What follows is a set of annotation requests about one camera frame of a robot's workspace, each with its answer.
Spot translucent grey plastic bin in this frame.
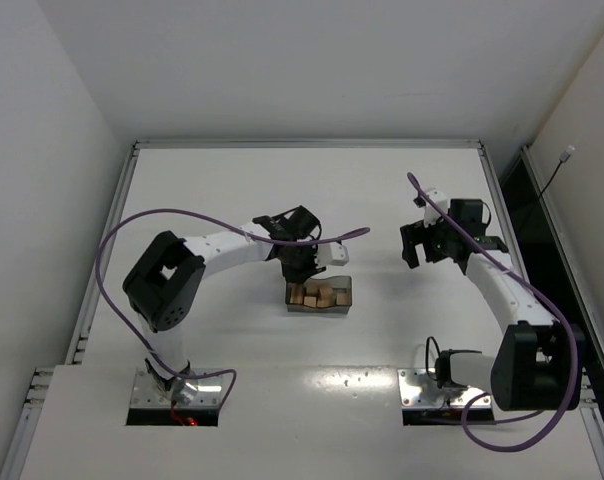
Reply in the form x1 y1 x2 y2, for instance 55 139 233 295
285 275 353 315

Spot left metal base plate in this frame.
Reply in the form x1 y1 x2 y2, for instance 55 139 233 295
129 369 224 410

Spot metal base plate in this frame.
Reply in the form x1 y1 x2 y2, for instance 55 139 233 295
397 368 483 411
129 369 224 410

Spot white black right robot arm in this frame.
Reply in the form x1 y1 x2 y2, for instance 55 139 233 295
400 193 585 411

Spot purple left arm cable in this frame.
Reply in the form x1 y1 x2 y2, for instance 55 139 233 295
95 208 372 406

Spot long wooden block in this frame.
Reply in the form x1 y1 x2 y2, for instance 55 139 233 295
318 284 333 305

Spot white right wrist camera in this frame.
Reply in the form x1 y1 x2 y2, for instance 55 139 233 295
413 188 449 228

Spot striped wooden block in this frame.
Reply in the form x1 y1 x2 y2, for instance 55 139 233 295
289 284 305 305

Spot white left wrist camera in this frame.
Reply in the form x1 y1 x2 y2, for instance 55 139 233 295
316 242 349 268

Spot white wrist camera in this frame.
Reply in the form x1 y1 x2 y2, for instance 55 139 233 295
316 242 349 268
413 188 449 228

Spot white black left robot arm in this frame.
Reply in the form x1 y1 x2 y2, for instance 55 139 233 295
123 206 325 392

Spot black wall cable with plug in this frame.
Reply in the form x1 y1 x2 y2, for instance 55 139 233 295
501 144 577 236

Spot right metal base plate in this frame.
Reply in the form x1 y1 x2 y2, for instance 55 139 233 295
397 368 483 411

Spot aluminium table frame rail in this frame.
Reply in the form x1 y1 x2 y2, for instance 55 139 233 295
135 138 484 150

